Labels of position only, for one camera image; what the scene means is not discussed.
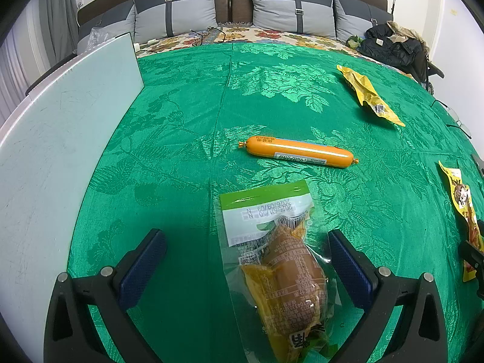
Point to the grey curtain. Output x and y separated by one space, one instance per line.
45 30

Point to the small green bag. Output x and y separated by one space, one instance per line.
354 41

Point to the green patterned blanket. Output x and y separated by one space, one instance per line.
264 94

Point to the clear plastic bag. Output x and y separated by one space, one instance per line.
99 37

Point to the grey pillow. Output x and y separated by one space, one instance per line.
355 19
170 17
279 11
109 19

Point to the green label drumstick packet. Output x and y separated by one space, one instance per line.
291 272

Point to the plain yellow snack packet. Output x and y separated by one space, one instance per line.
365 89

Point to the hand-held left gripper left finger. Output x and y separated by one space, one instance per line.
141 268

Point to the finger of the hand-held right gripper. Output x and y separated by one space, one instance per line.
472 257

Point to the eyeglasses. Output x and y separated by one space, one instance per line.
458 122

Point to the yellow packet with brown figure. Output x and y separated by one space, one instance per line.
459 193

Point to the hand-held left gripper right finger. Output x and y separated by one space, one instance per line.
349 268

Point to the orange sausage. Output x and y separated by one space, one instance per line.
298 151

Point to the white board panel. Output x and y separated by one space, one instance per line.
56 158

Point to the black jacket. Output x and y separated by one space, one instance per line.
389 47

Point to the beige garment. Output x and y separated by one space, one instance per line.
402 32

